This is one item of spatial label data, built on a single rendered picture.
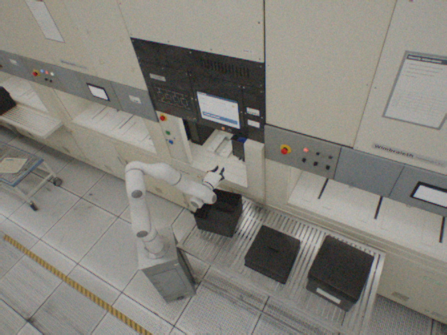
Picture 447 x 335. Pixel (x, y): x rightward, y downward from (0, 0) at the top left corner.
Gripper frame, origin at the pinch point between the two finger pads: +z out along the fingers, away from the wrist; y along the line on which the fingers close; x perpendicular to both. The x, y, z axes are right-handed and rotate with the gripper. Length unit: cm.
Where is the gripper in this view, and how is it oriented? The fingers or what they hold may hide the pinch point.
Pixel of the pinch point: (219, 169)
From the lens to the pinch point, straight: 209.4
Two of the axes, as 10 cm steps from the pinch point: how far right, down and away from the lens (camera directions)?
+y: 8.7, 3.1, -3.9
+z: 4.9, -6.9, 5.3
